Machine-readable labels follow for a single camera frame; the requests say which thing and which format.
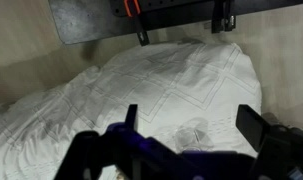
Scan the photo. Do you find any black robot table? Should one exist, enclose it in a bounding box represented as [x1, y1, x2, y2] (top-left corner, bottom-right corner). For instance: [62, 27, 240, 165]
[48, 0, 303, 44]

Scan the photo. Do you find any black clamp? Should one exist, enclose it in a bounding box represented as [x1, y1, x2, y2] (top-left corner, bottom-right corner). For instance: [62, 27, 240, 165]
[211, 0, 236, 34]

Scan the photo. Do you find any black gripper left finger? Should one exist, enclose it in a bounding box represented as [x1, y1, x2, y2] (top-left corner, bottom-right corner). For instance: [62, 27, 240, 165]
[125, 104, 138, 130]

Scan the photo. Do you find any white quilted duvet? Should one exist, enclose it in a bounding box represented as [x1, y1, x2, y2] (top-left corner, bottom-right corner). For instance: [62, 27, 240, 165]
[0, 42, 262, 180]

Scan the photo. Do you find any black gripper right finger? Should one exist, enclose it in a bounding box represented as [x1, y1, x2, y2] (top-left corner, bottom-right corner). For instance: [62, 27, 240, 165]
[236, 104, 270, 151]

